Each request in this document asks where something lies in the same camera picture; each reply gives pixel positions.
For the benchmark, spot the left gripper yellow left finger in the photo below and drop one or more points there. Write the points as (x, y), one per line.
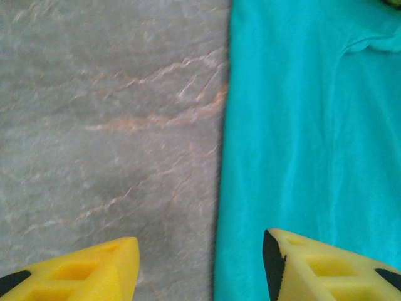
(84, 272)

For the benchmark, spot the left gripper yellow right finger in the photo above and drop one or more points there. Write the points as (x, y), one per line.
(329, 272)

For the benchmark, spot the teal t-shirt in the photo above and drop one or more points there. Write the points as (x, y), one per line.
(307, 125)

